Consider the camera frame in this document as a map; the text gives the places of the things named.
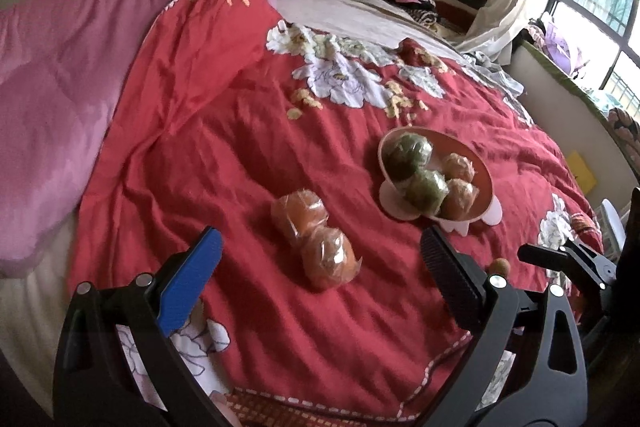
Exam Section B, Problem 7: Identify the purple bag on sill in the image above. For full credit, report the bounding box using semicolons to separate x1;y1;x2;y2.
540;12;589;78

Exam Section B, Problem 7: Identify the yellow sticky note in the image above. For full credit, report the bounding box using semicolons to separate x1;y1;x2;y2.
566;150;598;195

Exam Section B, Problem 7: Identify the green fruit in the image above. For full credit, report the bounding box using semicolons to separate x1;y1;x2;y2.
402;168;448;216
382;132;433;182

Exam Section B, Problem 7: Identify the small orange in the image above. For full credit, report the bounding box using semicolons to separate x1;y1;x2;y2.
440;153;475;183

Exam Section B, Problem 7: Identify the red floral quilt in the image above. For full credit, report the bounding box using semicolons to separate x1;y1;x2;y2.
67;0;590;423

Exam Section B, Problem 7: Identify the pink plastic bowl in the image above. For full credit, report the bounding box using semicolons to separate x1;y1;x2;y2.
378;127;503;236

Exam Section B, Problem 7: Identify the person's left hand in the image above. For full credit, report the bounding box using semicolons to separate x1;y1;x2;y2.
209;391;242;427

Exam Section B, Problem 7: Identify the pink blanket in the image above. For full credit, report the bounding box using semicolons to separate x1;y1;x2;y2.
0;0;313;279

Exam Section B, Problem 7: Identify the window with grille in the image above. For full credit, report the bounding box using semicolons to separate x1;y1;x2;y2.
547;0;639;117

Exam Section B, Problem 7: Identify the brown kiwi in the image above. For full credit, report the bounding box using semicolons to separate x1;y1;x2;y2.
487;258;511;280

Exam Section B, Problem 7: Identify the beige bed sheet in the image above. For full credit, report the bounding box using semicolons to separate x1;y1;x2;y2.
276;0;462;62

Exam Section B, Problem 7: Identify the white chair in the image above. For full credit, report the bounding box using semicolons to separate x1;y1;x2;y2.
596;198;631;263

